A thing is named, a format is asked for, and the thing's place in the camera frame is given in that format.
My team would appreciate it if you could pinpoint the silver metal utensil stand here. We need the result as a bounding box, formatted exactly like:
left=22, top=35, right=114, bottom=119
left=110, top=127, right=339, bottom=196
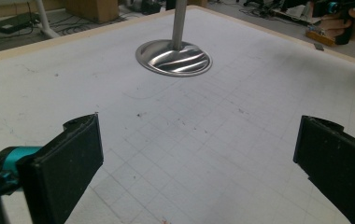
left=135, top=0, right=214, bottom=78

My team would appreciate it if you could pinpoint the white stand leg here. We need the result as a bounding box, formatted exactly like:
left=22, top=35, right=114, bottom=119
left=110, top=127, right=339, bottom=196
left=35, top=0, right=62, bottom=40

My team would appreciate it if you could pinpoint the flat black device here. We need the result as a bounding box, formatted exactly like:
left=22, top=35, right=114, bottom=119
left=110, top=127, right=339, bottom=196
left=0, top=12, right=40, bottom=35

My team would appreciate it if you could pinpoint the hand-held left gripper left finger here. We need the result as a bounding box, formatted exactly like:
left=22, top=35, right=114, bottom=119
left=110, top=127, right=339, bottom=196
left=0, top=113, right=105, bottom=224

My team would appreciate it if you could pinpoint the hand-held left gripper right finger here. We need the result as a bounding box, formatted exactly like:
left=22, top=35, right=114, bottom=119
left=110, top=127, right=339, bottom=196
left=292, top=115, right=355, bottom=224

